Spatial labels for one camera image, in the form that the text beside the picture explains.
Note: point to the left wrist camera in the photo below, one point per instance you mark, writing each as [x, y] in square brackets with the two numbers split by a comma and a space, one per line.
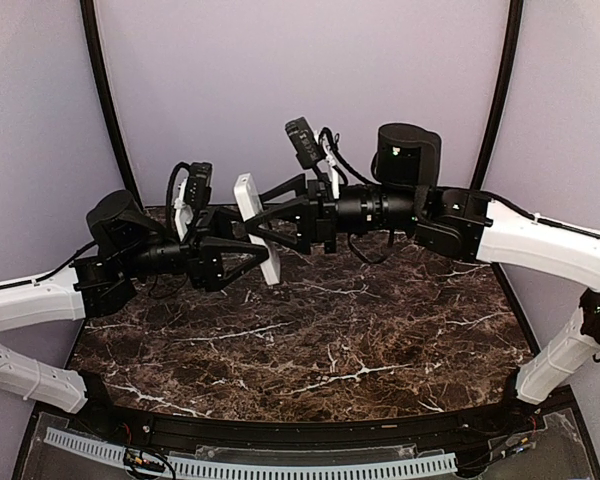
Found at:
[187, 195]

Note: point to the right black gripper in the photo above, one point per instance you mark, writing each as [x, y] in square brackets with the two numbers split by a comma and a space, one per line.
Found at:
[315, 217]

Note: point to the black frame post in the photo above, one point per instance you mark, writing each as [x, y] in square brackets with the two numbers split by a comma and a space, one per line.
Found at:
[501, 89]
[104, 92]

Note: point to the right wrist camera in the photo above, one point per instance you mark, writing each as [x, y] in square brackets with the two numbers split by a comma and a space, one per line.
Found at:
[312, 155]

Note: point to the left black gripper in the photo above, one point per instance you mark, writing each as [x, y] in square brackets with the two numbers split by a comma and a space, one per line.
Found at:
[204, 250]

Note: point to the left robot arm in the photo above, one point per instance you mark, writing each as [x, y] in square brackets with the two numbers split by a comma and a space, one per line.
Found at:
[98, 280]

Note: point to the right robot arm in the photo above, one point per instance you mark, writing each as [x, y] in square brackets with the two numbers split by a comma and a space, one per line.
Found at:
[403, 194]

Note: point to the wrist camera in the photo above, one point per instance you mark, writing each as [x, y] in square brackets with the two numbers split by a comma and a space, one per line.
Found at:
[312, 155]
[187, 195]

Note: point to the left black frame post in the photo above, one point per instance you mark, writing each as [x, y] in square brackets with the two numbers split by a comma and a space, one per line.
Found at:
[104, 92]

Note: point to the black front rail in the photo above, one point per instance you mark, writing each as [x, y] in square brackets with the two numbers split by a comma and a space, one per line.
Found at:
[465, 428]

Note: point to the right black frame post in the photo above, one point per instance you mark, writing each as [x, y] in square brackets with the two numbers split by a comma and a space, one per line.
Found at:
[501, 89]

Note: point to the white slotted cable duct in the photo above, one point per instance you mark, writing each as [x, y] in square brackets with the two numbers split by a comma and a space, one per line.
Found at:
[232, 463]

